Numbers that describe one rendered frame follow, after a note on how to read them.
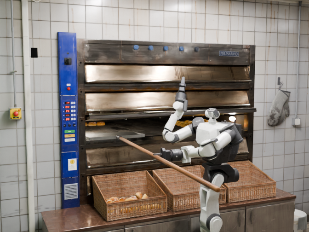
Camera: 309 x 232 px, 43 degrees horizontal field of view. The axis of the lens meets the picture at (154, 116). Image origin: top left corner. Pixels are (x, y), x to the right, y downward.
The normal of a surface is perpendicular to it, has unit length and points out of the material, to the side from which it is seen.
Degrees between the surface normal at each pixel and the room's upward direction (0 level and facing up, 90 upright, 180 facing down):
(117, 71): 70
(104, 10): 90
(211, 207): 90
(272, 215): 95
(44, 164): 90
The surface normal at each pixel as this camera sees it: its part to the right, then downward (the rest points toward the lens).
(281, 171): 0.39, 0.09
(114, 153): 0.36, -0.25
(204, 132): -0.89, 0.05
